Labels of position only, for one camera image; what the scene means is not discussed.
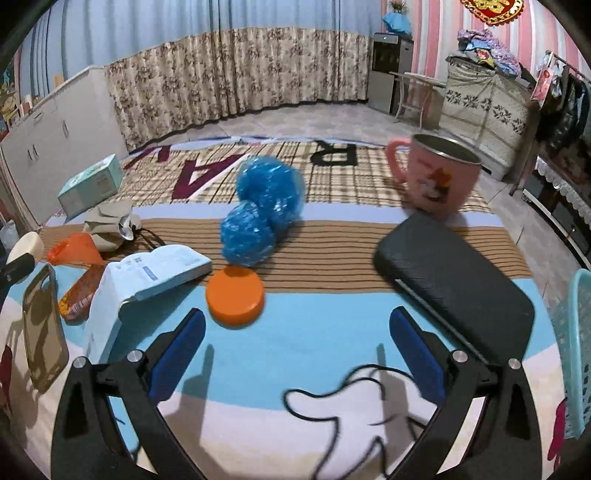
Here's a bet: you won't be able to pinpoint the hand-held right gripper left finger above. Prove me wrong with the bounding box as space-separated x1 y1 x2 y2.
50 307 208 480

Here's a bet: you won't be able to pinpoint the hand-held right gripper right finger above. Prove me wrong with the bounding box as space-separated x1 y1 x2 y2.
389 307 543 480

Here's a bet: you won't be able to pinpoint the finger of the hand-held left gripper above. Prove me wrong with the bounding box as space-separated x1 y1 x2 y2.
0 255 37 301

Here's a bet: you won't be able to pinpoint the white oval soap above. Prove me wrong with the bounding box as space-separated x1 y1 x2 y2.
7 231 45 268

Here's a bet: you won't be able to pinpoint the orange round lid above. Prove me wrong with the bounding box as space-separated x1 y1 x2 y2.
205 266 266 328

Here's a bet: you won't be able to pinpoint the teal plastic basket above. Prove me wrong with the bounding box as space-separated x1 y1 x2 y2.
547 268 591 441

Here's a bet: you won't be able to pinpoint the clear brown phone case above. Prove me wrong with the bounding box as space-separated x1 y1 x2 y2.
22 263 70 394

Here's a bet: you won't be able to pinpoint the orange plastic wrapper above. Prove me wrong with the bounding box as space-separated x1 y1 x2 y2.
47 232 107 268

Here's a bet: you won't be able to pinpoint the light blue open carton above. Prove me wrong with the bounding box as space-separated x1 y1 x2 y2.
83 244 213 370

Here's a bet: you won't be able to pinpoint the black textured wallet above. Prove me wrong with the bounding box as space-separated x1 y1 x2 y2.
373 213 536 367

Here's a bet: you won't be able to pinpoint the beige cloth bag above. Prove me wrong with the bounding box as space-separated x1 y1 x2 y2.
83 200 143 252

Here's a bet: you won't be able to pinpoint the printed cartoon blanket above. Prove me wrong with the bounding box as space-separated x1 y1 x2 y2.
0 136 571 480

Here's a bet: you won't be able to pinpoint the teal tissue box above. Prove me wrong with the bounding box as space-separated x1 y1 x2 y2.
58 154 125 219

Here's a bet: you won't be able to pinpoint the white cabinet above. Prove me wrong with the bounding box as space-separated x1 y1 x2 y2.
0 65 130 227

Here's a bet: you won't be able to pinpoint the blue mesh scrub balls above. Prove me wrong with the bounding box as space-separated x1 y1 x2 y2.
221 154 305 268

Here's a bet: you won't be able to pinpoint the pink cartoon cup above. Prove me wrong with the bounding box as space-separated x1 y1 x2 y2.
385 133 483 215

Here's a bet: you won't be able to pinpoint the dark stand with lace cloth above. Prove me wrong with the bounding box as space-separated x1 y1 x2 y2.
522 157 591 273

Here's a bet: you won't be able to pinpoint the cabinet with striped cover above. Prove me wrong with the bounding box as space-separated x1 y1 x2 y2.
438 55 539 181

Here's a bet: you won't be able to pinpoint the small folding table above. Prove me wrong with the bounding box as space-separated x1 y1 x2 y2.
390 71 446 132

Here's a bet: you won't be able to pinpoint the grey water dispenser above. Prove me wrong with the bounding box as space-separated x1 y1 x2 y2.
368 32 415 115

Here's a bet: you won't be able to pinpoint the rack of hanging clothes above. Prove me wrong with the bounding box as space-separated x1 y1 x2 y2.
531 53 591 162

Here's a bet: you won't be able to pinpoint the blue floral curtain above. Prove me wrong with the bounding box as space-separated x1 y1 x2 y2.
18 0 384 151

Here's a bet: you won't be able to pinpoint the pile of folded clothes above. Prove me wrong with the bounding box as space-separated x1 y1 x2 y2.
455 28 522 77

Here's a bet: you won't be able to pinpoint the blue bag on dispenser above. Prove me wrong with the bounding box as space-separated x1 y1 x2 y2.
381 11 413 35

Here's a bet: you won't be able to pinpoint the wall poster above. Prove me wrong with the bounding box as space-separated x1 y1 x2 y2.
0 69 24 123

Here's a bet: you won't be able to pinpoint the red heart wall decoration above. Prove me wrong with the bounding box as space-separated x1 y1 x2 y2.
459 0 526 25

